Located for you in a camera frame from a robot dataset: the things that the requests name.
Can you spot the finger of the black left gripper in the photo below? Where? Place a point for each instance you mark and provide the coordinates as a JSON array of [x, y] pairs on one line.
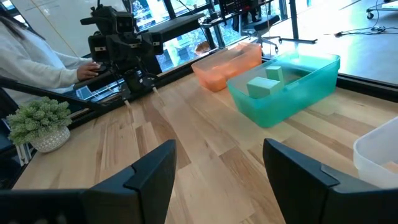
[[151, 83], [126, 92]]

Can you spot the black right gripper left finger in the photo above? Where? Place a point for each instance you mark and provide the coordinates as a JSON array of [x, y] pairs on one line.
[[146, 186]]

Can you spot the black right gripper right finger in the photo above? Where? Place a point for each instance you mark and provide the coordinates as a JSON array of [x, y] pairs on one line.
[[298, 186]]

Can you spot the plain wood rectangular block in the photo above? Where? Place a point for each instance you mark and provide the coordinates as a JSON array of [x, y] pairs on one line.
[[391, 167]]

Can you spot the teal rectangular block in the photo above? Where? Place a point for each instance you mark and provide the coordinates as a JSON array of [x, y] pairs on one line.
[[262, 87], [275, 73]]

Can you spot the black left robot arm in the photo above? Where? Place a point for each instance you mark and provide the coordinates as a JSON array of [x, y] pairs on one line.
[[101, 20]]

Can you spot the person's hand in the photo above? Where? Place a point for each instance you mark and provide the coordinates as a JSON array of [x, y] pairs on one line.
[[87, 71]]

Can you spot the orange translucent plastic bin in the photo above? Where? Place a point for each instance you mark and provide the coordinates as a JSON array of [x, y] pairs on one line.
[[217, 73]]

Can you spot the black desk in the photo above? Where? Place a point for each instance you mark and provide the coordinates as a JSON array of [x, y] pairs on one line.
[[46, 92]]

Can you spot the clear plastic bin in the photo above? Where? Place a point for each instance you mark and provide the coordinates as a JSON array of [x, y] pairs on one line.
[[373, 149]]

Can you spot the green translucent plastic bin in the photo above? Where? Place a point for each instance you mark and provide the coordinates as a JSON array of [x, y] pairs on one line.
[[295, 99]]

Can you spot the green potted succulent plant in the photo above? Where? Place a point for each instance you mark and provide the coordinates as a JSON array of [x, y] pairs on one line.
[[37, 118]]

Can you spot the person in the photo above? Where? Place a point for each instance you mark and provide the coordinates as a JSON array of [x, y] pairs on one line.
[[28, 62]]

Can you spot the black office chair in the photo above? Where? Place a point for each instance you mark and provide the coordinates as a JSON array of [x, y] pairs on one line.
[[259, 26]]

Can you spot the black stand pole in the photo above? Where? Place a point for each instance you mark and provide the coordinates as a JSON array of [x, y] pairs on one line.
[[293, 18]]

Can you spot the rolling cart base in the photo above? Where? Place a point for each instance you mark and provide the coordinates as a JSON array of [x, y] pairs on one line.
[[382, 7]]

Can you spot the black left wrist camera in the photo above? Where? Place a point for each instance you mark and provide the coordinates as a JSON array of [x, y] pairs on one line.
[[124, 22]]

